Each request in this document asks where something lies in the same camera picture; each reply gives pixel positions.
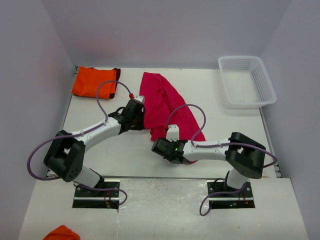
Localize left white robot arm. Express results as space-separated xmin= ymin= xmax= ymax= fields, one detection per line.
xmin=43 ymin=95 xmax=145 ymax=197

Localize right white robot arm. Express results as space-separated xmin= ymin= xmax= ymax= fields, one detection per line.
xmin=151 ymin=132 xmax=266 ymax=197

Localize folded orange t shirt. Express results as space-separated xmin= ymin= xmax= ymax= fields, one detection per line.
xmin=71 ymin=66 xmax=121 ymax=100

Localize white plastic basket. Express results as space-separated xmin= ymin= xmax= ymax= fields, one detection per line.
xmin=218 ymin=55 xmax=277 ymax=109

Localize orange cloth at bottom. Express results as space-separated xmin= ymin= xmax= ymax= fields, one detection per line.
xmin=43 ymin=225 xmax=81 ymax=240

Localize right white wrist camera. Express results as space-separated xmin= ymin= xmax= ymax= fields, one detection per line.
xmin=165 ymin=124 xmax=180 ymax=142

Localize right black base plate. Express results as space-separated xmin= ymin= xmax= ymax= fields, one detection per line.
xmin=207 ymin=178 xmax=256 ymax=210

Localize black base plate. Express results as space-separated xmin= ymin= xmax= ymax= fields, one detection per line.
xmin=72 ymin=184 xmax=120 ymax=210
xmin=207 ymin=178 xmax=256 ymax=210

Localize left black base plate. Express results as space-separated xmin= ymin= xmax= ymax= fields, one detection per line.
xmin=72 ymin=184 xmax=120 ymax=210

